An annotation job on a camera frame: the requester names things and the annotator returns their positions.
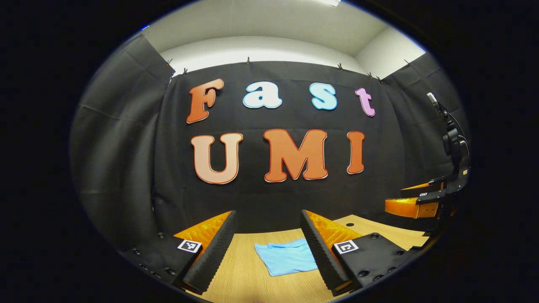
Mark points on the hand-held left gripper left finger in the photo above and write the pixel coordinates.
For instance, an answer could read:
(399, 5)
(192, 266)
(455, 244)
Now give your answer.
(214, 250)

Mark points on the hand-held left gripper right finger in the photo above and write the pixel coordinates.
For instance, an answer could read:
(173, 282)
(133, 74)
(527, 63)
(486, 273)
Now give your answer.
(320, 252)

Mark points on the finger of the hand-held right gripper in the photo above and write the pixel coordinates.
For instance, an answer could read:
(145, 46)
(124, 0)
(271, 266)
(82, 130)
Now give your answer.
(404, 207)
(429, 187)

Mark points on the light blue T-shirt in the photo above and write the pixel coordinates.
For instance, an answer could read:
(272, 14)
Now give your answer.
(286, 256)

